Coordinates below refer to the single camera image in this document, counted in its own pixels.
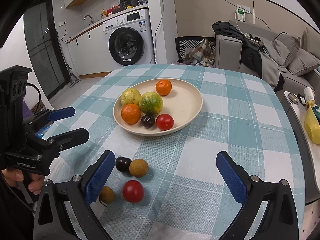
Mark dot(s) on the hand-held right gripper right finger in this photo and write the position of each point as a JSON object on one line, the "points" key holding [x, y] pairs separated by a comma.
{"points": [[232, 180]]}

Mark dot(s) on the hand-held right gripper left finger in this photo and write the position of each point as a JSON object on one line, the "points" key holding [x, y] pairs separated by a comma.
{"points": [[98, 180]]}

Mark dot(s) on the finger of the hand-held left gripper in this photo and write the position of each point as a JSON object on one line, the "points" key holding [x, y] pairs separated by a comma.
{"points": [[62, 112], [75, 136]]}

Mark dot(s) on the brown longan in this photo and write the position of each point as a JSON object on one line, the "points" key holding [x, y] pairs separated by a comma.
{"points": [[138, 167], [107, 195]]}

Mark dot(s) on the dark purple cherry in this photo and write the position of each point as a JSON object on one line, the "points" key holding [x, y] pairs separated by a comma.
{"points": [[147, 121], [122, 164]]}

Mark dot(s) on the red cherry tomato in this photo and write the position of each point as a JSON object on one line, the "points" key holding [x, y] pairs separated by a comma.
{"points": [[165, 122], [133, 191]]}

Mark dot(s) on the orange mandarin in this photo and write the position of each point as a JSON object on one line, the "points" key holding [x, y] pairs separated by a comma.
{"points": [[163, 87], [131, 114]]}

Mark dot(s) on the yellow green passion fruit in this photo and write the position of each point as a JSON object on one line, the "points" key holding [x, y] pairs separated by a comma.
{"points": [[151, 103], [130, 97]]}

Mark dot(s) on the cream round plate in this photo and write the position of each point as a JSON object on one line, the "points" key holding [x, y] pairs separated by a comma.
{"points": [[182, 105]]}

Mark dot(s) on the person's left forearm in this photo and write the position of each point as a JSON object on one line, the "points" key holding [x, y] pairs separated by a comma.
{"points": [[12, 210]]}

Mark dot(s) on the person's left hand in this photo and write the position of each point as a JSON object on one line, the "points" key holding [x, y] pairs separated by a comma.
{"points": [[36, 183]]}

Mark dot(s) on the grey stick vacuum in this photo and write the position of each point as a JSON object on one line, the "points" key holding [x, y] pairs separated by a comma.
{"points": [[73, 80]]}

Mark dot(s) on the teal checked tablecloth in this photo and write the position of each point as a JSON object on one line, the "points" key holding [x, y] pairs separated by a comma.
{"points": [[225, 130]]}

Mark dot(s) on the white lower kitchen cabinet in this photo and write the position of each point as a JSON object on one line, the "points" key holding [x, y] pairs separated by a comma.
{"points": [[87, 55]]}

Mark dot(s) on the black framed glass door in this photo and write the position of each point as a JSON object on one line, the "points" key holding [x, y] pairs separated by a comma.
{"points": [[42, 50]]}

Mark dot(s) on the white washing machine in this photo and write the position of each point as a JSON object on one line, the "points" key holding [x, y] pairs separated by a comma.
{"points": [[127, 46]]}

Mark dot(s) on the white side table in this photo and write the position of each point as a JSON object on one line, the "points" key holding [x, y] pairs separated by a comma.
{"points": [[298, 115]]}

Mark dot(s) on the yellow bag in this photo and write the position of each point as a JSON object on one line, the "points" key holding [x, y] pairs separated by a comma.
{"points": [[312, 127]]}

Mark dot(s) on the metal kitchen faucet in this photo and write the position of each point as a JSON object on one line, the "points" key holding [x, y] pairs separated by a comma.
{"points": [[92, 21]]}

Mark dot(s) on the silver metal object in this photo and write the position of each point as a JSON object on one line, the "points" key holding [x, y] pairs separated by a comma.
{"points": [[292, 98]]}

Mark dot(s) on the yellow soap bottle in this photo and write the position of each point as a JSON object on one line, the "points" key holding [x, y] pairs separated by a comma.
{"points": [[103, 15]]}

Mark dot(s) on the red box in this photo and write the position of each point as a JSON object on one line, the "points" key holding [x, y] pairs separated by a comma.
{"points": [[111, 11]]}

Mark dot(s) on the white paper roll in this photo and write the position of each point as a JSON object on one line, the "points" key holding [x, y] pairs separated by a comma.
{"points": [[309, 95]]}

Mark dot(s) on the grey blanket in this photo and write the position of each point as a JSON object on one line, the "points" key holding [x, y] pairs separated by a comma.
{"points": [[270, 65]]}

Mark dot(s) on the grey sofa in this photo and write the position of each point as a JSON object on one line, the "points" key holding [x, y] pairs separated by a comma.
{"points": [[227, 52]]}

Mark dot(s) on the black pressure cooker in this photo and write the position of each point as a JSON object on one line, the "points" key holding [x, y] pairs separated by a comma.
{"points": [[128, 3]]}

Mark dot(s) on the plaid cloth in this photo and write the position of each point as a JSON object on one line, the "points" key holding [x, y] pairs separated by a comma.
{"points": [[200, 53]]}

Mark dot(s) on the black patterned basket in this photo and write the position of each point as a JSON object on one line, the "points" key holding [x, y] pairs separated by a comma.
{"points": [[182, 47]]}

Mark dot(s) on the grey cushion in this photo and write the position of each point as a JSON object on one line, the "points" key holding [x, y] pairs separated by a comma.
{"points": [[287, 47], [305, 63]]}

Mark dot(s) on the dark clothes pile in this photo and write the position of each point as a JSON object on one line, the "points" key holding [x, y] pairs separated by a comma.
{"points": [[225, 28]]}

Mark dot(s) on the white wall socket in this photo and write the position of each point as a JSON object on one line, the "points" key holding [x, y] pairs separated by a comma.
{"points": [[62, 23]]}

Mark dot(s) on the white green wall device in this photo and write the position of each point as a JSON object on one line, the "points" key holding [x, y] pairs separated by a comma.
{"points": [[241, 15]]}

